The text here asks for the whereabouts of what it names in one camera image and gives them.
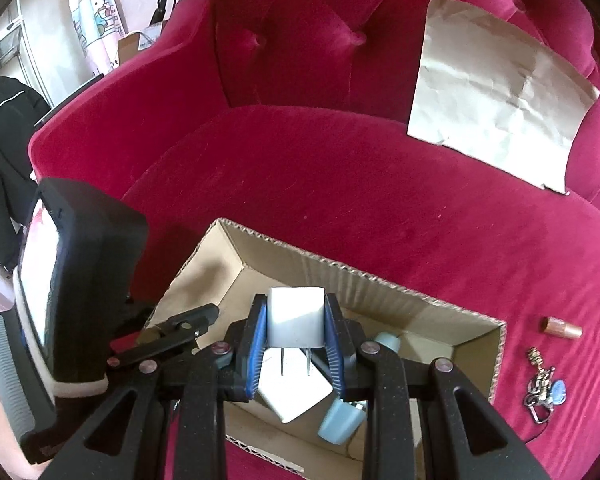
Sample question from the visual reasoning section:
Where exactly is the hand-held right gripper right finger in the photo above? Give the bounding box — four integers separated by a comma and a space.
324, 292, 551, 480

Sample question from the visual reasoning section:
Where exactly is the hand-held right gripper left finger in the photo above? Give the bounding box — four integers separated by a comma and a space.
40, 294, 270, 480

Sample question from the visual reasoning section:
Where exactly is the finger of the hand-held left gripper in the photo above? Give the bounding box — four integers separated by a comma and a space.
109, 304, 220, 368

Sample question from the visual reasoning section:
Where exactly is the white charger plug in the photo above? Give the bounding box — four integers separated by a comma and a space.
265, 286, 327, 377

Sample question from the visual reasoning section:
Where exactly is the white squat bottle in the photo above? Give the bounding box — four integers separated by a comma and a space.
256, 347, 335, 425

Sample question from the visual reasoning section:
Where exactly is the white tube pale blue cap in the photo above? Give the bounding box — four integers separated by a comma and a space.
317, 331, 402, 445

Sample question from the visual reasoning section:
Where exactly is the cardboard box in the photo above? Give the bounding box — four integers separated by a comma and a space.
150, 217, 508, 476

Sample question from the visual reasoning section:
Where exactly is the key bunch with blue fob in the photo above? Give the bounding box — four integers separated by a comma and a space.
524, 346, 567, 425

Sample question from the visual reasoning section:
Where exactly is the brown cylindrical tube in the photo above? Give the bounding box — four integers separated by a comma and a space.
540, 315, 583, 340

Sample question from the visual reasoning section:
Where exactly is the black jacket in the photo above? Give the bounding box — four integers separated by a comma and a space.
0, 71, 52, 273

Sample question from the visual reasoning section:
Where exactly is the red tufted velvet armchair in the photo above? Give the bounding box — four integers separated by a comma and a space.
27, 0, 600, 480

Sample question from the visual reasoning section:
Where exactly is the small brown carton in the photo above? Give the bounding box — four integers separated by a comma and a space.
117, 27, 161, 63

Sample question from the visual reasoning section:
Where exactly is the cartoon printed curtain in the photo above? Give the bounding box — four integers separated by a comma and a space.
66, 0, 127, 68

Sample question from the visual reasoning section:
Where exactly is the creased brown paper sheet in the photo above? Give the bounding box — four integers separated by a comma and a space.
406, 0, 600, 195

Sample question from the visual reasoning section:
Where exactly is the black corded hair tool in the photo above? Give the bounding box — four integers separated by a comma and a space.
149, 0, 180, 26

